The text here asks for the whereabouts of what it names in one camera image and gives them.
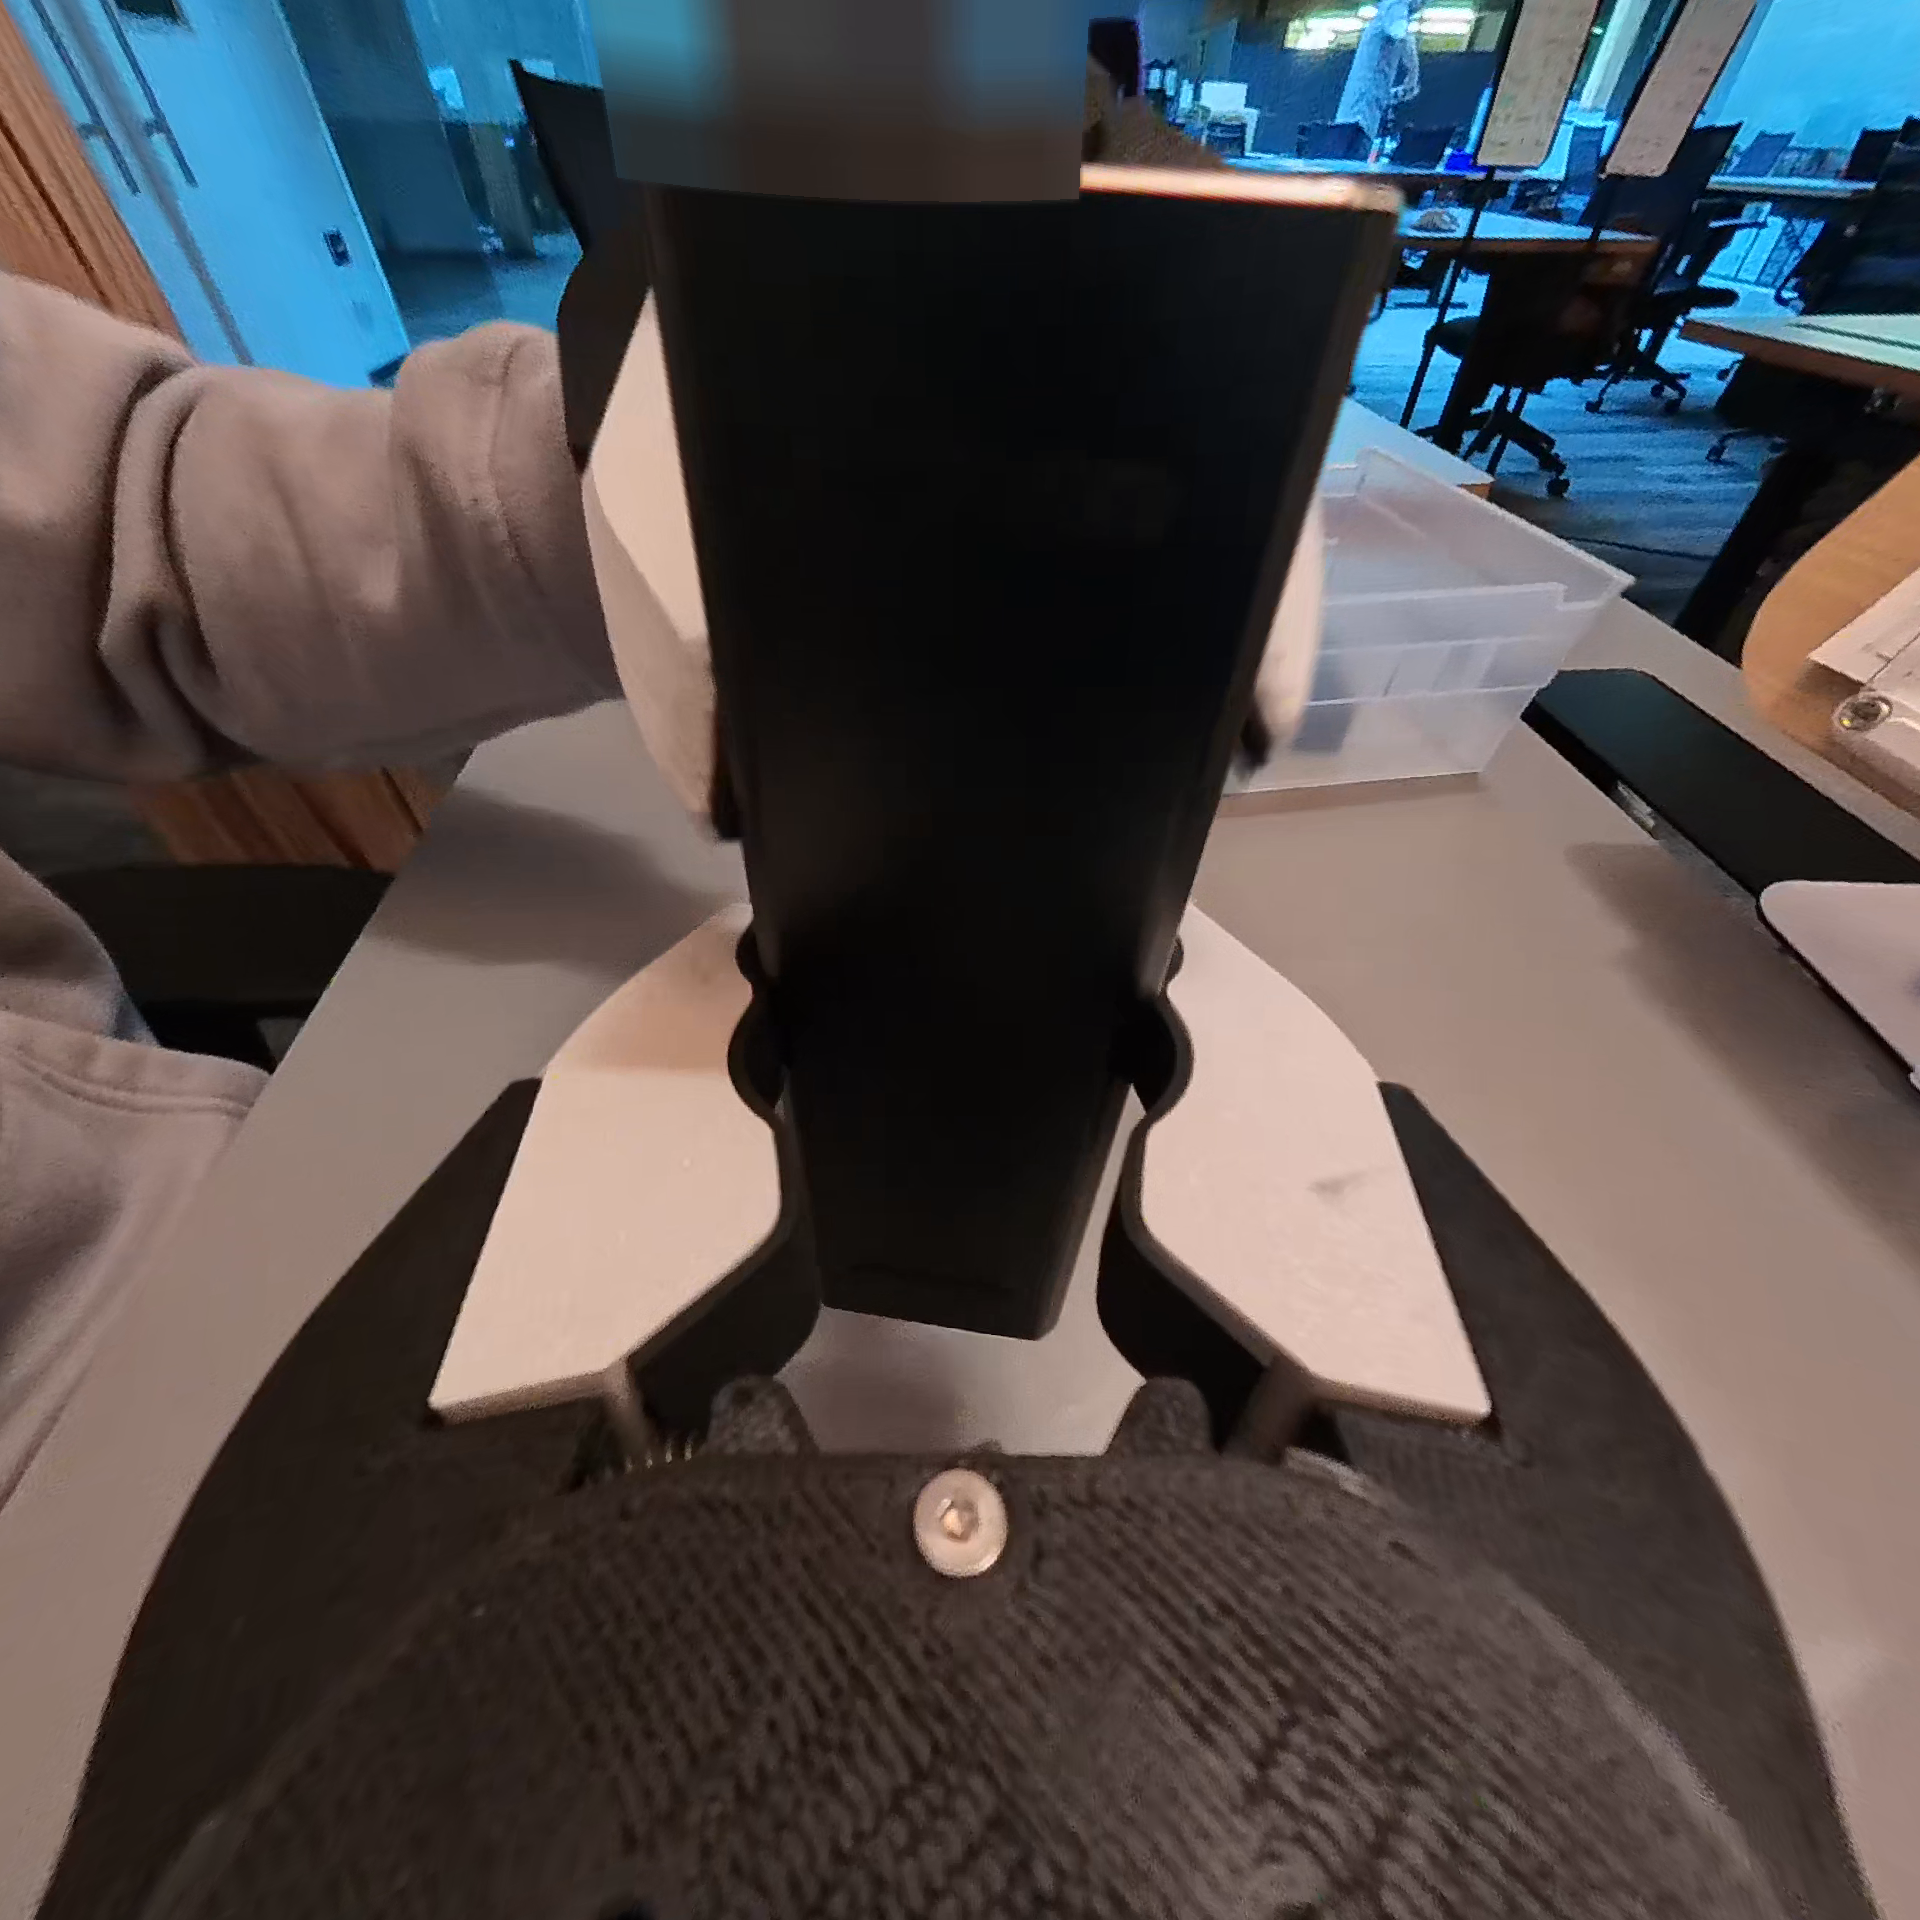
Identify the black office chair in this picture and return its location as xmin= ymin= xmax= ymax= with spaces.
xmin=1587 ymin=126 xmax=1759 ymax=418
xmin=1707 ymin=126 xmax=1920 ymax=465
xmin=1408 ymin=191 xmax=1579 ymax=500

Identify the white flat pad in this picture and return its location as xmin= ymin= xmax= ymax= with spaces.
xmin=1759 ymin=875 xmax=1920 ymax=1094

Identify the standing notice board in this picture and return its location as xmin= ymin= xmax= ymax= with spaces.
xmin=1603 ymin=0 xmax=1759 ymax=185
xmin=1473 ymin=0 xmax=1603 ymax=170

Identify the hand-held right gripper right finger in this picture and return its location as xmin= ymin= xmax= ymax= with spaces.
xmin=1094 ymin=909 xmax=1497 ymax=1427

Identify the wooden office desk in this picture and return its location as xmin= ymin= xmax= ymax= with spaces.
xmin=1671 ymin=307 xmax=1920 ymax=650
xmin=1391 ymin=209 xmax=1654 ymax=437

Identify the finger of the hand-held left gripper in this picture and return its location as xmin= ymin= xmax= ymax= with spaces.
xmin=575 ymin=293 xmax=740 ymax=842
xmin=1230 ymin=495 xmax=1336 ymax=789

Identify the grey desk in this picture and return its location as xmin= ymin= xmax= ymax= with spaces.
xmin=0 ymin=397 xmax=1920 ymax=1920

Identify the person's left forearm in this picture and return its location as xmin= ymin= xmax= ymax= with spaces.
xmin=0 ymin=275 xmax=627 ymax=789

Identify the wooden document board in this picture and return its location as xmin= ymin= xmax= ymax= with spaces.
xmin=1740 ymin=454 xmax=1920 ymax=759

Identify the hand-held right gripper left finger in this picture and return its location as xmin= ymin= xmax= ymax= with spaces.
xmin=425 ymin=897 xmax=822 ymax=1427

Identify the black desk mat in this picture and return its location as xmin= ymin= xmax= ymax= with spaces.
xmin=1519 ymin=666 xmax=1920 ymax=905

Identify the clear plastic organizer box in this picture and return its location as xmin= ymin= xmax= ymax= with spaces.
xmin=1222 ymin=441 xmax=1637 ymax=801

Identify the person's grey hoodie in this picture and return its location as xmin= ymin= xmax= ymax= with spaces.
xmin=0 ymin=849 xmax=275 ymax=1502

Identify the black rectangular bar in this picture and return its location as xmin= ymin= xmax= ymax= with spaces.
xmin=647 ymin=163 xmax=1405 ymax=1345

